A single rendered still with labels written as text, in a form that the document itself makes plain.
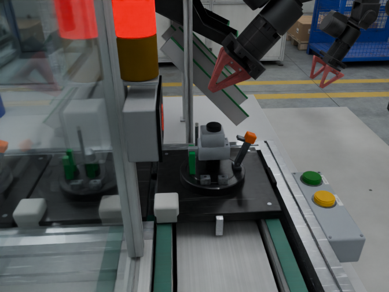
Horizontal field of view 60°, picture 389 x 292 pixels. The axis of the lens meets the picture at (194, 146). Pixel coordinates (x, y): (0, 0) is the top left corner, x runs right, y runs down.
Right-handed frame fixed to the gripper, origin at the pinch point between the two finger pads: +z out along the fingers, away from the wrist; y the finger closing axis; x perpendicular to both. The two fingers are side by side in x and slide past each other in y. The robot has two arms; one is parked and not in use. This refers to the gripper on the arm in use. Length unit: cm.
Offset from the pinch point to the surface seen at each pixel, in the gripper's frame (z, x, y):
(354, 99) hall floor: -29, 217, -270
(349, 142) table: -8, 57, -31
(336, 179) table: 0.5, 47.2, -11.5
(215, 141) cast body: 7.3, 6.9, 2.8
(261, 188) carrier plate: 8.6, 20.7, 5.5
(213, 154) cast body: 9.9, 8.8, 2.9
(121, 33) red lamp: -2.8, -19.2, 21.5
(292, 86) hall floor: 7, 176, -313
